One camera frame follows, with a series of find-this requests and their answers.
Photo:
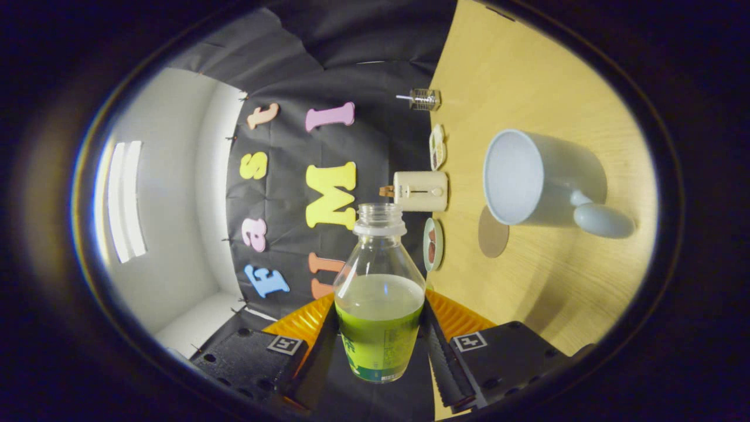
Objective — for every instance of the brown toast slice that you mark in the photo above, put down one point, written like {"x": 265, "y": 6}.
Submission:
{"x": 387, "y": 191}

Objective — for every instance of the wooden table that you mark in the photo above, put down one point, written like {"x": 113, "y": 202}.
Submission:
{"x": 556, "y": 281}

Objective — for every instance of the round brown coaster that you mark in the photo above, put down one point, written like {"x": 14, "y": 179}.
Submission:
{"x": 492, "y": 239}

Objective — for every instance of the white toaster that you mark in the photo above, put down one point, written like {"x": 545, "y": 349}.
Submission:
{"x": 422, "y": 191}

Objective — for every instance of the pale green plate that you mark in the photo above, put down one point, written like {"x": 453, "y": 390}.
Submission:
{"x": 426, "y": 246}

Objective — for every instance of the black backdrop cloth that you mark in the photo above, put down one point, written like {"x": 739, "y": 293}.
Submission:
{"x": 375, "y": 140}

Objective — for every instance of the white divided tray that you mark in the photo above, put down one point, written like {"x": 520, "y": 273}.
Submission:
{"x": 437, "y": 146}

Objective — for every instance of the square clear glass holder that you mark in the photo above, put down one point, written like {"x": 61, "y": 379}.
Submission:
{"x": 425, "y": 99}

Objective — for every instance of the pale blue cup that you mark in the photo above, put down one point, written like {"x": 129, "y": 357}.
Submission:
{"x": 539, "y": 176}

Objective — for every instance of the ceiling light panel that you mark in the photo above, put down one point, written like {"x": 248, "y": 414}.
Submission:
{"x": 126, "y": 199}

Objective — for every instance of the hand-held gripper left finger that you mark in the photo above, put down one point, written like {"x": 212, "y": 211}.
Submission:
{"x": 252, "y": 357}

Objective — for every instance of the clear green juice bottle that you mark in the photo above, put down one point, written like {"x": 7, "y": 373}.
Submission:
{"x": 381, "y": 328}

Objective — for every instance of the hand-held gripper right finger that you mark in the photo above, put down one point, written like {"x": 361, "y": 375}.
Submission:
{"x": 504, "y": 357}

